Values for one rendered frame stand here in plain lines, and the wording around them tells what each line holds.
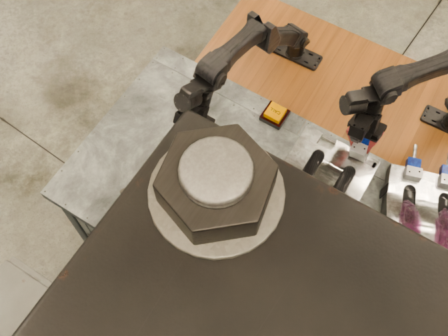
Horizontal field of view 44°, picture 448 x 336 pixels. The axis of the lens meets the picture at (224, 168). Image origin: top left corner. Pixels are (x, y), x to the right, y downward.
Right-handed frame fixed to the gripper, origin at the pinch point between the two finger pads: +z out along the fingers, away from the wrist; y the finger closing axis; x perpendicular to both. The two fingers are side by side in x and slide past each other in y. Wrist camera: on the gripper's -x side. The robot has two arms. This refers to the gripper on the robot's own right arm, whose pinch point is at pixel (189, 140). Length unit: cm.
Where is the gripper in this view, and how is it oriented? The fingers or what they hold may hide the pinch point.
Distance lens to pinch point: 169.3
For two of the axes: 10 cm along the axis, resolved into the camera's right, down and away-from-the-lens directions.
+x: 4.6, -4.5, 7.6
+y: 8.5, 4.8, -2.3
